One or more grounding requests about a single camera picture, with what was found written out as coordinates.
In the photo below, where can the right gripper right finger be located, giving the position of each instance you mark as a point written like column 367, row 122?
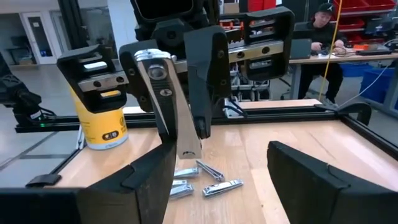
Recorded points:
column 326, row 199

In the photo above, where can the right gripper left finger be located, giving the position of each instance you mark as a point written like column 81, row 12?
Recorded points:
column 109, row 202

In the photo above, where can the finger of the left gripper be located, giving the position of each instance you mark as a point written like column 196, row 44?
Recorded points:
column 208, row 62
column 130, row 77

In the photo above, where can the silver nail clipper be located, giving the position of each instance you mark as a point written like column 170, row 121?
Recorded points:
column 182, row 190
column 186, row 130
column 211, row 171
column 186, row 172
column 222, row 188

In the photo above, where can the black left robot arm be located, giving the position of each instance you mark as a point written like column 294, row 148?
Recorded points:
column 18, row 96

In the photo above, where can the grey laptop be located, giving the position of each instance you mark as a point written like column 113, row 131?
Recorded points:
column 301, row 48

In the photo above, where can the cluttered equipment rack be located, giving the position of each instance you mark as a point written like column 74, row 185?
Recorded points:
column 245, row 88

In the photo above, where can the person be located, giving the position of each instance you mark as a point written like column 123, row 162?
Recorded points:
column 323, row 37

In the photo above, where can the yellow canister with white lid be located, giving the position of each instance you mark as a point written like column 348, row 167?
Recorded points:
column 99, row 130

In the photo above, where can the black table edge clip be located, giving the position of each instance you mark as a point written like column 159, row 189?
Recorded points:
column 43, row 180

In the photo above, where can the wooden desk top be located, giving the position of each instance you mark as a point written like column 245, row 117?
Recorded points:
column 342, row 57

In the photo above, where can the white door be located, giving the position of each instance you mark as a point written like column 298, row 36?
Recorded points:
column 40, row 37

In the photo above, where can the red bin shelf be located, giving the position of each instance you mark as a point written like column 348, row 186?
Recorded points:
column 373, row 4

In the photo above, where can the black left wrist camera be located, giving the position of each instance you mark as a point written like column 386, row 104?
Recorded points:
column 164, row 7

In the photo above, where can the black metal table frame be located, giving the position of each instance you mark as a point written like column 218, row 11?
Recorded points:
column 264, row 113

